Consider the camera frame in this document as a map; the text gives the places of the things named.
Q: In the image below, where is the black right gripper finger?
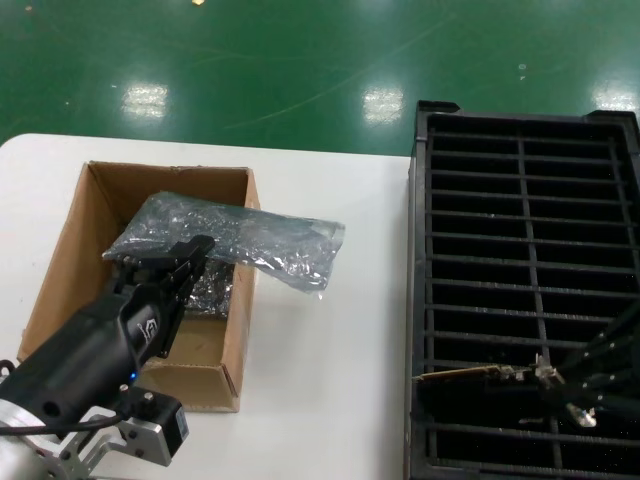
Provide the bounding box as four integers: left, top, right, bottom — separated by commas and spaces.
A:
544, 362, 640, 416
552, 303, 640, 374

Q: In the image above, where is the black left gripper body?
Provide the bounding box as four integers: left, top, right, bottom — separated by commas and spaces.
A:
0, 272, 169, 436

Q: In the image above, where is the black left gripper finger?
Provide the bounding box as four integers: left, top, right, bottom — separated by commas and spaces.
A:
159, 259, 204, 359
119, 234, 216, 274

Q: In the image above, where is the grey anti-static bag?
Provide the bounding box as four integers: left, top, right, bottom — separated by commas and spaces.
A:
101, 192, 346, 296

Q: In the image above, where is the graphics card with silver bracket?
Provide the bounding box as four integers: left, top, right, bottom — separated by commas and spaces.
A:
413, 353, 597, 429

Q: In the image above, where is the bagged graphics card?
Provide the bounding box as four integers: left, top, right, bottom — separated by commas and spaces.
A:
183, 259, 237, 321

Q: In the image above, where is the brown cardboard box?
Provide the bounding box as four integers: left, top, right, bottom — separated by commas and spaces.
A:
17, 160, 262, 415

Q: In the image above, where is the black slotted container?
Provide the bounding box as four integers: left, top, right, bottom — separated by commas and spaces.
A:
403, 99, 640, 480

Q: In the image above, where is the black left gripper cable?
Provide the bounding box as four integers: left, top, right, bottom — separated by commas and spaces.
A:
0, 358, 126, 436

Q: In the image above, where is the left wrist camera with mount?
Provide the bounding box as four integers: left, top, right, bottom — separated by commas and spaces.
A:
62, 387, 192, 466

